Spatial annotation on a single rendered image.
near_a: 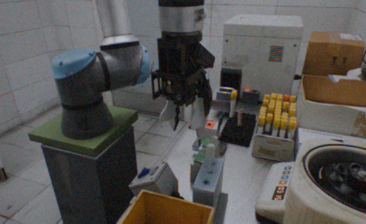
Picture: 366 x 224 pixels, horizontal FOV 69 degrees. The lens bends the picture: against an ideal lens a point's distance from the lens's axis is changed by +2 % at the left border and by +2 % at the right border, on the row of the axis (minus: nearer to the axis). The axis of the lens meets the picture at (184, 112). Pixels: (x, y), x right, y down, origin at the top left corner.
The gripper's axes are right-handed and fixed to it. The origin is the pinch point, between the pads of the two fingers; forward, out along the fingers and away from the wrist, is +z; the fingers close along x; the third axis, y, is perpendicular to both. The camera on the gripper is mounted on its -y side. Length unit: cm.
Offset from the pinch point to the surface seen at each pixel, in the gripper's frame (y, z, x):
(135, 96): -161, 86, -146
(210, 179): 7.1, 5.5, 8.4
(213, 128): -14.6, 8.2, 0.3
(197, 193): 10.3, 6.5, 7.3
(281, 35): -56, -10, 8
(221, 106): -36.5, 12.5, -5.4
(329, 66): -95, 10, 26
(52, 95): -130, 91, -240
